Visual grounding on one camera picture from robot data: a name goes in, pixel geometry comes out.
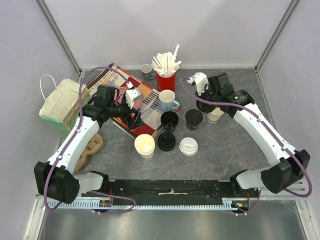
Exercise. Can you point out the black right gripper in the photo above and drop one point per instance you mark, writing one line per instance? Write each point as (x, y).
(204, 104)

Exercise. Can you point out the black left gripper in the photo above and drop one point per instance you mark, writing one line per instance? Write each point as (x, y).
(136, 121)

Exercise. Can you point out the white paper coffee cup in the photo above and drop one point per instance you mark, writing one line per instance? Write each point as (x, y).
(215, 115)

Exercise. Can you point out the black plastic cup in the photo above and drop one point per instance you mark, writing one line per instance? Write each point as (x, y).
(193, 118)

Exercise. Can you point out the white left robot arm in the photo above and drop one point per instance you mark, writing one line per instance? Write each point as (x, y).
(54, 178)

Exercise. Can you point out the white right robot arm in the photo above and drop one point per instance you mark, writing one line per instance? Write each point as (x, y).
(287, 165)

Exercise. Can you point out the stack of white paper cups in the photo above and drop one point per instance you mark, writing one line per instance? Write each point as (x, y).
(145, 146)

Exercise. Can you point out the colourful patchwork placemat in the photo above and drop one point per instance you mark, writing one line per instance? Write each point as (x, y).
(150, 105)

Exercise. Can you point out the stack of black cups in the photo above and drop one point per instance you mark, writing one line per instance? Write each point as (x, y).
(169, 120)

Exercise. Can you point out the light blue ceramic mug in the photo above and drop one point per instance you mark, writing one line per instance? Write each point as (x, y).
(168, 100)

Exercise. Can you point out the cardboard cup carrier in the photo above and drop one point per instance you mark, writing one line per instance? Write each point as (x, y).
(95, 143)

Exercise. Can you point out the red straw holder cup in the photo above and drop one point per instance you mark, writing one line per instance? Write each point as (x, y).
(166, 83)

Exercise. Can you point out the grey ceramic mug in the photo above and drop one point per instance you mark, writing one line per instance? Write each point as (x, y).
(147, 72)

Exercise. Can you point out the bundle of white straws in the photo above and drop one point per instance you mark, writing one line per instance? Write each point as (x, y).
(166, 64)

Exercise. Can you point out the stack of white lids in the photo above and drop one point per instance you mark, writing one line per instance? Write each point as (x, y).
(188, 146)

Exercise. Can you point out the green patterned paper bag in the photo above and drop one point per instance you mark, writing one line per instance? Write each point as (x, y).
(62, 106)

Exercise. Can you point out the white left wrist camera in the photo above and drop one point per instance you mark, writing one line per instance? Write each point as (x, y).
(134, 98)

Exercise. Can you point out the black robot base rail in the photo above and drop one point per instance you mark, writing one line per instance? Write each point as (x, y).
(191, 187)

